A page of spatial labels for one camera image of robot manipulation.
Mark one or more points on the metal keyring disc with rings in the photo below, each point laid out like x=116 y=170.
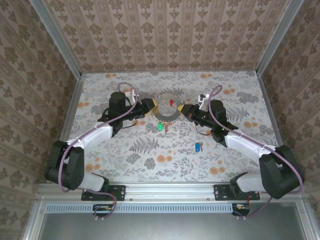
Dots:
x=167 y=119

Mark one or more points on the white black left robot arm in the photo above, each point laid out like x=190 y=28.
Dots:
x=95 y=137

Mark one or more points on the aluminium table side rail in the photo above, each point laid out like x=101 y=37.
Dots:
x=267 y=100
x=72 y=105

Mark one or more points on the red tagged key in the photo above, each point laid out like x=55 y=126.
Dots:
x=171 y=102

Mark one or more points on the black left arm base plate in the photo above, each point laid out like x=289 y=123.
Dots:
x=120 y=192

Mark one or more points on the grey metal sheet panel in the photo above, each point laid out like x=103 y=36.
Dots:
x=170 y=227

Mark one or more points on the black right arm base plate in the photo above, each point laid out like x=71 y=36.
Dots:
x=220 y=192

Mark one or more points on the green tagged key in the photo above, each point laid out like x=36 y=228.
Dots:
x=159 y=128

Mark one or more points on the long aluminium base rail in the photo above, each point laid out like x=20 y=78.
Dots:
x=170 y=191

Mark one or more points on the aluminium frame post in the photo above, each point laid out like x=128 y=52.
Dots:
x=57 y=40
x=277 y=37

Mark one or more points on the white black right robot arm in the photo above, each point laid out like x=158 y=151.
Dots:
x=245 y=145

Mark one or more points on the blue tagged key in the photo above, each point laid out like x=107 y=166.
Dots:
x=197 y=148

